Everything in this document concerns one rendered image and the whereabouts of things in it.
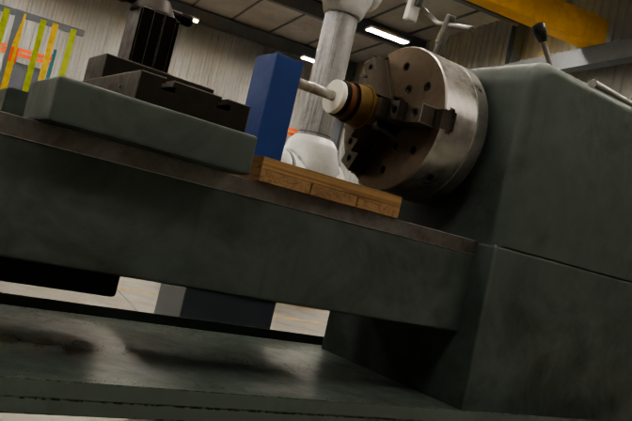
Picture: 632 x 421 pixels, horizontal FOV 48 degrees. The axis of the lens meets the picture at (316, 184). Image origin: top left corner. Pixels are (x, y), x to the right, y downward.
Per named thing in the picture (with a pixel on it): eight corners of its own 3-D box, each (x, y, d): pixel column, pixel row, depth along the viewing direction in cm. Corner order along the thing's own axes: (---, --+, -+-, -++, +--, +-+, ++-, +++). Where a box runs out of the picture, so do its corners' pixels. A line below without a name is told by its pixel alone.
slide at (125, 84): (142, 133, 144) (147, 112, 145) (244, 134, 109) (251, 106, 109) (52, 107, 134) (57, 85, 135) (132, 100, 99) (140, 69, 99)
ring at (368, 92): (363, 89, 152) (329, 76, 147) (391, 88, 144) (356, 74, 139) (353, 132, 151) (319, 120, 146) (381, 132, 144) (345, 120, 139)
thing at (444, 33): (436, 70, 151) (458, 18, 149) (428, 66, 150) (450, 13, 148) (432, 69, 153) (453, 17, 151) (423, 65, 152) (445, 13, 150)
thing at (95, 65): (185, 116, 139) (192, 91, 139) (208, 116, 130) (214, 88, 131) (82, 85, 127) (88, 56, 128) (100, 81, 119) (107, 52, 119)
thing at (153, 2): (164, 25, 134) (167, 10, 134) (181, 21, 127) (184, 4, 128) (122, 10, 130) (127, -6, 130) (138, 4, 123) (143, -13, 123)
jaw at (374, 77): (391, 115, 156) (385, 70, 161) (407, 103, 152) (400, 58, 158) (352, 100, 150) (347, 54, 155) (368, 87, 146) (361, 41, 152)
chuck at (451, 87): (355, 172, 171) (407, 48, 166) (436, 222, 146) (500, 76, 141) (325, 163, 166) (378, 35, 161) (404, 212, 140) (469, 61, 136)
